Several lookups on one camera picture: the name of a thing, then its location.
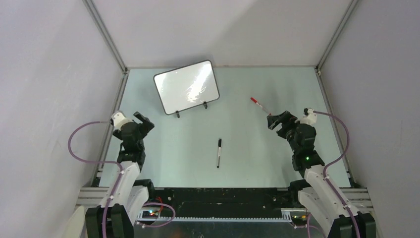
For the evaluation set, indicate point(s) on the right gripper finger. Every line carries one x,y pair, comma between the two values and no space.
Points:
287,119
274,120

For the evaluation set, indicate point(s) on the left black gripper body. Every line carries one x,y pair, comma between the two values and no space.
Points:
140,128

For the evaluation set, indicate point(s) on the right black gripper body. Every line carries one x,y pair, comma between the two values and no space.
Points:
288,132

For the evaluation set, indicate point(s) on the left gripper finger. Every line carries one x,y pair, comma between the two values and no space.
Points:
147,127
141,118

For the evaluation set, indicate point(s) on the red whiteboard marker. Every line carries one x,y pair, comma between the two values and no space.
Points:
261,106

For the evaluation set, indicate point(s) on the white board black frame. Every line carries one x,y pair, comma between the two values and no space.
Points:
187,87

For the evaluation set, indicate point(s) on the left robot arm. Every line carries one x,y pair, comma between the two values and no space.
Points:
116,214

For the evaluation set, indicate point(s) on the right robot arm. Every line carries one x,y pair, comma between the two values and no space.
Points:
316,191

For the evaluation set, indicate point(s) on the black whiteboard marker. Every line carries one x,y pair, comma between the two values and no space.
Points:
219,153

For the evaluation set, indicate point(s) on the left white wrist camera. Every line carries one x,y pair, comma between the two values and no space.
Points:
118,120

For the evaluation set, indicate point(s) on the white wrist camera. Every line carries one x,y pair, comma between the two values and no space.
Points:
309,117
118,120

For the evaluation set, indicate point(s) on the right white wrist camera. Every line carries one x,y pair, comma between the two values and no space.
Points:
309,117

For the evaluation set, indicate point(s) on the grey cable duct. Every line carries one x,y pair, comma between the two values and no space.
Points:
285,217

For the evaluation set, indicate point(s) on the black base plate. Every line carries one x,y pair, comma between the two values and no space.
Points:
225,202

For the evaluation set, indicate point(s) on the aluminium frame rail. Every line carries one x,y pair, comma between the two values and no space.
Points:
101,26

